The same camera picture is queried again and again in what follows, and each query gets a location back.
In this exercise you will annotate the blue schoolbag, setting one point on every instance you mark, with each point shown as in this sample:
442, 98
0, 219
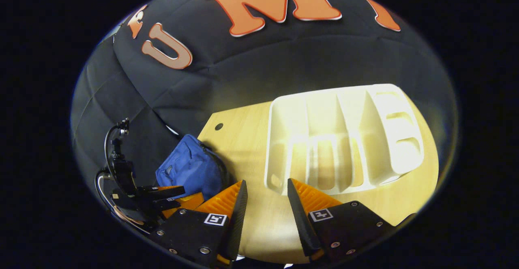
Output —
190, 167

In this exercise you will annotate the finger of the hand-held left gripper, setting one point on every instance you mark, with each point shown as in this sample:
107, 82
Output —
162, 193
166, 204

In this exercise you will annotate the white plastic bookshelf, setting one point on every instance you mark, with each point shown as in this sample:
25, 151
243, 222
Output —
288, 139

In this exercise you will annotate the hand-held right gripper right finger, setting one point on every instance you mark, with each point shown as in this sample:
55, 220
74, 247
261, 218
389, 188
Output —
302, 224

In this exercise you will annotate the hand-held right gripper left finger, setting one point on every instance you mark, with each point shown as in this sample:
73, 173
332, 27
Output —
235, 224

